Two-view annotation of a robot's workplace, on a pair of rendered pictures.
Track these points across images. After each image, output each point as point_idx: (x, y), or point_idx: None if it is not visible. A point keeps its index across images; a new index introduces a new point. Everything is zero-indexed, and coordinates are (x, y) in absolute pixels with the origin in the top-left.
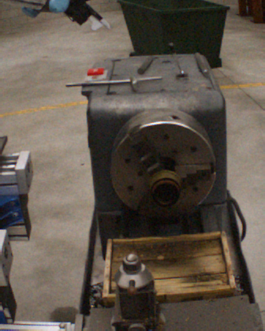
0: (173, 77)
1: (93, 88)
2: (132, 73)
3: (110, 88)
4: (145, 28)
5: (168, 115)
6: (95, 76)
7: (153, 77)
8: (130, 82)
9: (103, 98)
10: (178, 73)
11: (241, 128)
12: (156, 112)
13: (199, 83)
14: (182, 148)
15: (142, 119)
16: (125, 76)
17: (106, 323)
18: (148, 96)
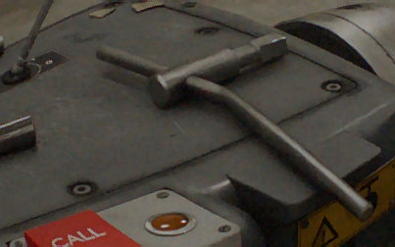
0: (42, 76)
1: (333, 143)
2: (37, 161)
3: (300, 110)
4: None
5: (351, 9)
6: (161, 222)
7: (124, 52)
8: (222, 67)
9: (388, 83)
10: None
11: None
12: (356, 21)
13: (80, 25)
14: None
15: None
16: (89, 155)
17: None
18: (289, 35)
